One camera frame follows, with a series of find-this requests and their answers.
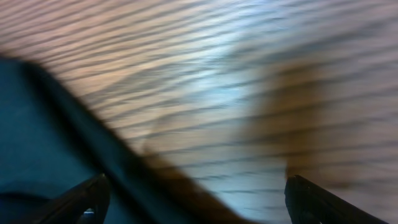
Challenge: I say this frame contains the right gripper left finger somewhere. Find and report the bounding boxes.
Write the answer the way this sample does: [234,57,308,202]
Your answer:
[29,174,110,224]

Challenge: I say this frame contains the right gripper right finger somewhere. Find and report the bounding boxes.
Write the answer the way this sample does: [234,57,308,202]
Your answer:
[284,175,387,224]

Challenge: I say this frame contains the black t-shirt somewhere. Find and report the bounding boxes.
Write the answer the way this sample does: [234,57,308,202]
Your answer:
[1,58,242,223]

